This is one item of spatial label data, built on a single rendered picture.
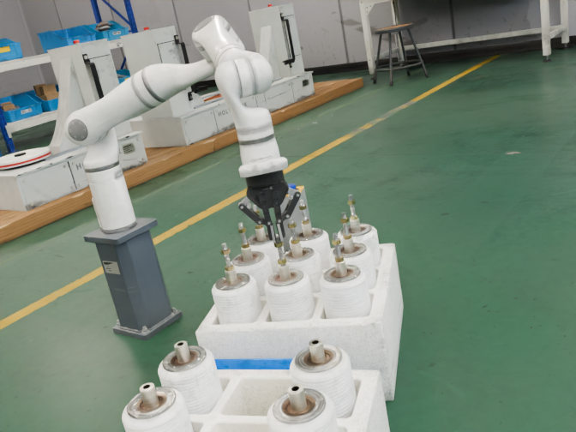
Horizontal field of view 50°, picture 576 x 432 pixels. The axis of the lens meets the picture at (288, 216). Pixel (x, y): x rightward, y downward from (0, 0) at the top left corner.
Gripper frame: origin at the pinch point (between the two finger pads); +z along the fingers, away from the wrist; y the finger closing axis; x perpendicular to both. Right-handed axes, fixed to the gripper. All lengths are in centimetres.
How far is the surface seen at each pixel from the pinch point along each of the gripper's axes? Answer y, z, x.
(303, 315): -1.9, 17.5, 4.4
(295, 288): -1.3, 11.0, 4.5
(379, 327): -15.2, 18.6, 13.7
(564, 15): -285, 9, -398
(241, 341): 11.7, 20.2, 4.1
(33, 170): 106, 10, -189
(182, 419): 20.5, 12.7, 36.7
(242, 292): 9.4, 11.2, 0.6
